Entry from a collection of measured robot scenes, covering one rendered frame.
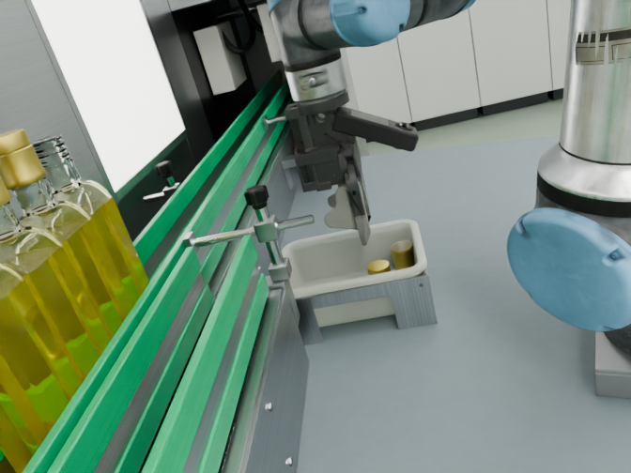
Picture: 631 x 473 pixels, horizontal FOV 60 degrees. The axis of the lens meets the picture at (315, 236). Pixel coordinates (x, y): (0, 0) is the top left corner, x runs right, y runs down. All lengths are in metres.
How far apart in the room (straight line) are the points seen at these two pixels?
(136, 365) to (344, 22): 0.40
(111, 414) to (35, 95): 0.48
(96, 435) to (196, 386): 0.08
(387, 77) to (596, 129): 3.86
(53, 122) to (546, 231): 0.65
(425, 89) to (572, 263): 3.88
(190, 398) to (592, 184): 0.34
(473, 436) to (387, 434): 0.09
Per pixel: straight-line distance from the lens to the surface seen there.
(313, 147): 0.75
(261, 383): 0.56
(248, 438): 0.51
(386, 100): 4.30
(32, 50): 0.86
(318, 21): 0.65
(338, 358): 0.77
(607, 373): 0.65
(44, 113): 0.83
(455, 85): 4.34
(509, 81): 4.42
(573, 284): 0.48
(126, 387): 0.51
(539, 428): 0.64
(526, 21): 4.38
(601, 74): 0.43
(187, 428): 0.43
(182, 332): 0.62
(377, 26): 0.60
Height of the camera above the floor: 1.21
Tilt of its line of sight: 24 degrees down
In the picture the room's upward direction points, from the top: 16 degrees counter-clockwise
